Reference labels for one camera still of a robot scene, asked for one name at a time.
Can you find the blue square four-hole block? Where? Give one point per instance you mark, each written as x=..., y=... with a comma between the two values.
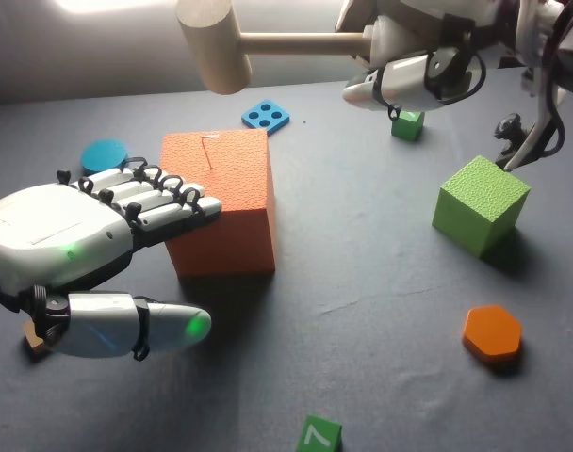
x=257, y=123

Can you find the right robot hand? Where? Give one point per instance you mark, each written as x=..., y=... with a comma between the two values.
x=404, y=80

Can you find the green number seven block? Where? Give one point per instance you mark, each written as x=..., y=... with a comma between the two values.
x=317, y=435

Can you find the orange hexagon block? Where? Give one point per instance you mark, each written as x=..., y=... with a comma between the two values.
x=491, y=329

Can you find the grey table cloth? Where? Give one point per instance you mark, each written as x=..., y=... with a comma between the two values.
x=362, y=329

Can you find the blue round disc block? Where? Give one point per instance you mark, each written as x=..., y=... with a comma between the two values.
x=103, y=155

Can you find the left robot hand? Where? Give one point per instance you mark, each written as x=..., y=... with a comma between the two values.
x=46, y=230

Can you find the large green foam cube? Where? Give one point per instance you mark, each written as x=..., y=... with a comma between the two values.
x=479, y=207

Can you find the large orange foam cube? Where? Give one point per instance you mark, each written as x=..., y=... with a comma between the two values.
x=230, y=226

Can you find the small green letter cube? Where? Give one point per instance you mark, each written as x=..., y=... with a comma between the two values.
x=406, y=128

